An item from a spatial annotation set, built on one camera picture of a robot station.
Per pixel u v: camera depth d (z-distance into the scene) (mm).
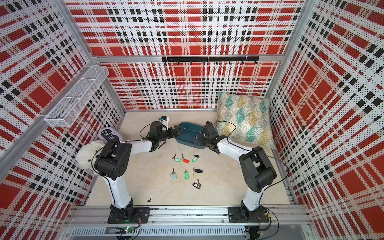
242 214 662
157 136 784
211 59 887
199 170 893
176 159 932
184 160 932
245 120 938
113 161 524
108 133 953
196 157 953
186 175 881
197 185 836
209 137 718
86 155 750
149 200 784
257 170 472
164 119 896
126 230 693
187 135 1088
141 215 735
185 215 751
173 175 876
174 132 881
